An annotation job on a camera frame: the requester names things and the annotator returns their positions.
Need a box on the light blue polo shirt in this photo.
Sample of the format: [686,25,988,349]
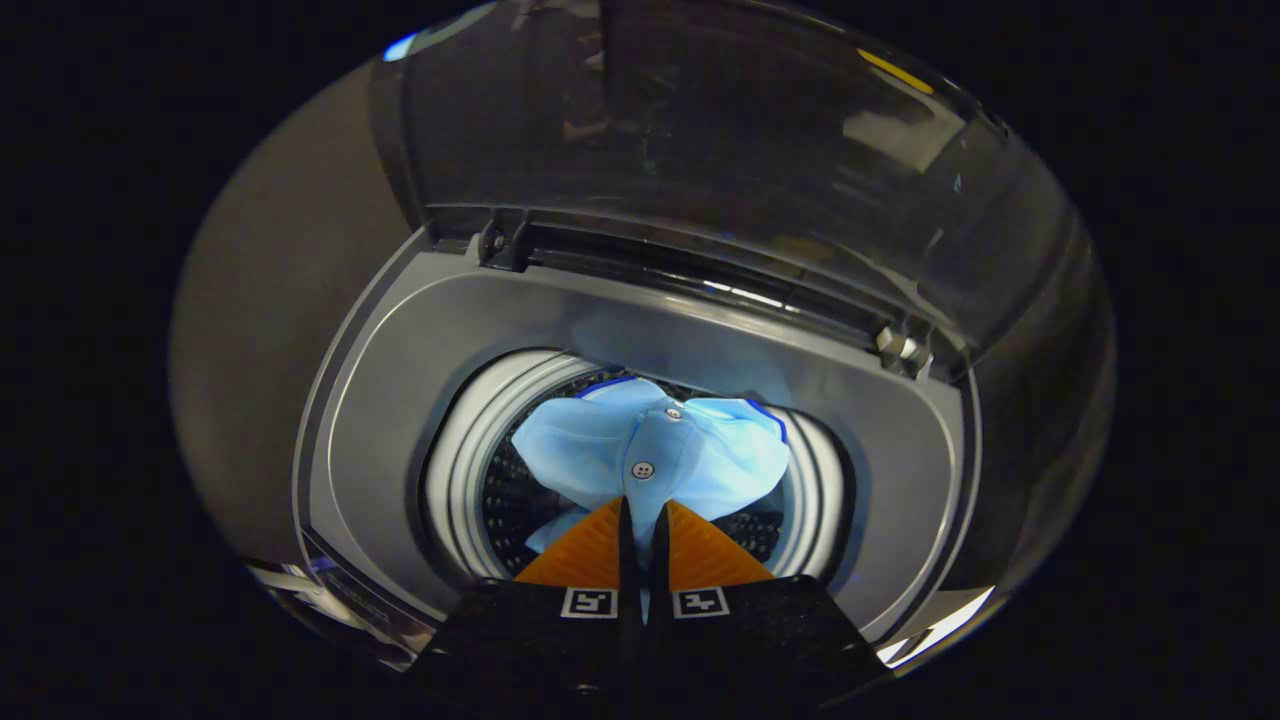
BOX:
[510,375,793,556]

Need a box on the grey washing machine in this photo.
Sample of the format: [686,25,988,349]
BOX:
[245,225,991,673]

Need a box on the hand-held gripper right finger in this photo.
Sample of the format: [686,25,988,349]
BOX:
[646,498,893,720]

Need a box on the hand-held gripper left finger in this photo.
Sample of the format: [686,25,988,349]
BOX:
[408,496,647,720]

